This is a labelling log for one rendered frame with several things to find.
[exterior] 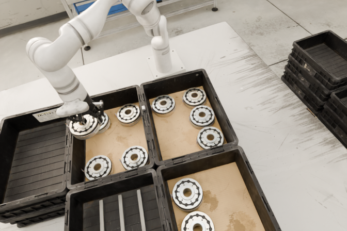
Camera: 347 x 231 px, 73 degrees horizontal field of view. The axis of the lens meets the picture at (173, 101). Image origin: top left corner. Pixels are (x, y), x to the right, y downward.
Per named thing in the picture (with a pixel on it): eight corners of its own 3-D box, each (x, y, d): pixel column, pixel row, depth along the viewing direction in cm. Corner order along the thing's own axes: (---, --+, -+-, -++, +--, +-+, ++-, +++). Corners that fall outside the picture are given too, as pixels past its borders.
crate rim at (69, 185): (74, 103, 104) (71, 100, 102) (140, 87, 106) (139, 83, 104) (69, 193, 79) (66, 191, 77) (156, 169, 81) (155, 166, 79)
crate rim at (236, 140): (140, 87, 106) (139, 83, 104) (204, 71, 108) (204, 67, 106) (156, 169, 81) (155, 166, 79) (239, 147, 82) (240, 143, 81)
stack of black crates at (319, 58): (276, 86, 195) (292, 42, 160) (308, 75, 198) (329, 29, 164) (310, 123, 170) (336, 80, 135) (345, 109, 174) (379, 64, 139)
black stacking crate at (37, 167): (19, 132, 110) (2, 118, 101) (82, 116, 111) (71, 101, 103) (-1, 223, 85) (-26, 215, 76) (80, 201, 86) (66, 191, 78)
